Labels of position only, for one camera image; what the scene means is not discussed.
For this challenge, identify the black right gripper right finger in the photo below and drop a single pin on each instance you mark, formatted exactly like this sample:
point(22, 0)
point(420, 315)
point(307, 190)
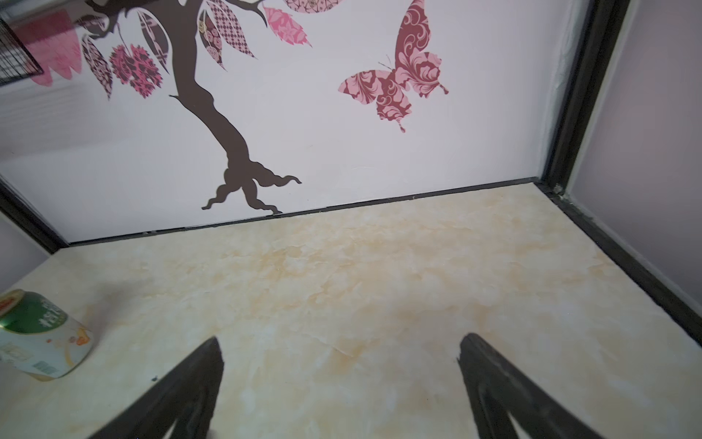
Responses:
point(500, 394)

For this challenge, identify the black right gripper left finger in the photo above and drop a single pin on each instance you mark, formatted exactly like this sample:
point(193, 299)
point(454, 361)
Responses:
point(180, 405)

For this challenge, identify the black wire basket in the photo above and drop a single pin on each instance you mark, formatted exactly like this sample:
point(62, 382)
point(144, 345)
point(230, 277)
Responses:
point(17, 63)

